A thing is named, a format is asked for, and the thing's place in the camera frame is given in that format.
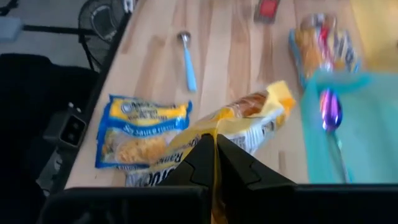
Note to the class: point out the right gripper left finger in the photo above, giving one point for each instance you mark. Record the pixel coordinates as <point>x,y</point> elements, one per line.
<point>140,205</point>

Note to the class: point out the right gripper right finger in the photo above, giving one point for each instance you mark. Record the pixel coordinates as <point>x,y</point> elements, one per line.
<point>295,205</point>

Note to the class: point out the pale yellow ramen pack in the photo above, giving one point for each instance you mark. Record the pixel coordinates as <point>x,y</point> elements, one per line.
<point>248,118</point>

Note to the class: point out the iridescent purple spoon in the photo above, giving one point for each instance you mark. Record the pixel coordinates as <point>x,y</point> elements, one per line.
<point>331,109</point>

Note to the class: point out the patterned red spice tin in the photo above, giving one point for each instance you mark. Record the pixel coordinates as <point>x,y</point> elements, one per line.
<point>267,9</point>

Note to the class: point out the blue yellow ramen pack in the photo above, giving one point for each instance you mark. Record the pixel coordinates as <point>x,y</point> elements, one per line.
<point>140,137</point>

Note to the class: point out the teal plastic bin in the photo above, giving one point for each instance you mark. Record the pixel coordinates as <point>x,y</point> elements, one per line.
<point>370,140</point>

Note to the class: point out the black fabric cover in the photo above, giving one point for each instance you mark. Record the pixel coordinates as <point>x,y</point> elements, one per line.
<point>31,109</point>

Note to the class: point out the multicoloured ramen pack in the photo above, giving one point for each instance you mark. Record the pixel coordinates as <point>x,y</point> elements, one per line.
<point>323,46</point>

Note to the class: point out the black round fan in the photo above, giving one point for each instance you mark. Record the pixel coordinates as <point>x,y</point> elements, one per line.
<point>102,21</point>

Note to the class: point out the grey box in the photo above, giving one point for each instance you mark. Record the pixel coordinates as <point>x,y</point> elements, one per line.
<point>11,29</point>

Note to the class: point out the table level camera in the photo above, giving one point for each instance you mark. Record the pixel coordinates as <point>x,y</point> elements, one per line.
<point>66,129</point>

